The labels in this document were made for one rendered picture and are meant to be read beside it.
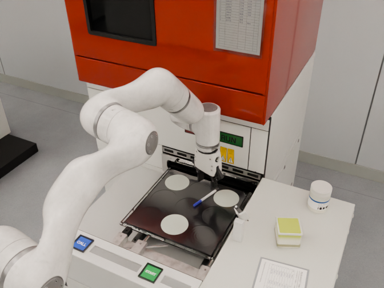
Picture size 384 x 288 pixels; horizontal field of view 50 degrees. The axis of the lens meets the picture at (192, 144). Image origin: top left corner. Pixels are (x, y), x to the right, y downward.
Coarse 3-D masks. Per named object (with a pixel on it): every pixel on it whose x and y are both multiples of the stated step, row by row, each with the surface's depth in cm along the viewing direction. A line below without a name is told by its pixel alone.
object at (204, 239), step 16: (192, 176) 171; (160, 192) 164; (176, 192) 163; (192, 192) 163; (208, 192) 163; (240, 192) 163; (144, 208) 156; (160, 208) 156; (176, 208) 156; (192, 208) 156; (208, 208) 156; (224, 208) 155; (144, 224) 149; (160, 224) 149; (192, 224) 149; (208, 224) 149; (224, 224) 149; (176, 240) 143; (192, 240) 143; (208, 240) 143
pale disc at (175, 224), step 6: (168, 216) 152; (174, 216) 152; (180, 216) 152; (162, 222) 150; (168, 222) 150; (174, 222) 150; (180, 222) 150; (186, 222) 150; (162, 228) 147; (168, 228) 147; (174, 228) 147; (180, 228) 147; (186, 228) 147; (174, 234) 145
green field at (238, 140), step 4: (220, 132) 158; (220, 136) 159; (224, 136) 158; (228, 136) 157; (232, 136) 157; (220, 140) 160; (224, 140) 159; (228, 140) 158; (232, 140) 158; (236, 140) 157; (240, 140) 156; (236, 144) 158; (240, 144) 157
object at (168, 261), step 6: (126, 246) 143; (132, 246) 143; (150, 252) 141; (156, 252) 141; (150, 258) 139; (156, 258) 139; (162, 258) 139; (168, 258) 139; (168, 264) 137; (174, 264) 137; (180, 264) 137; (186, 264) 137; (180, 270) 135; (186, 270) 135; (192, 270) 135; (198, 270) 135; (192, 276) 133
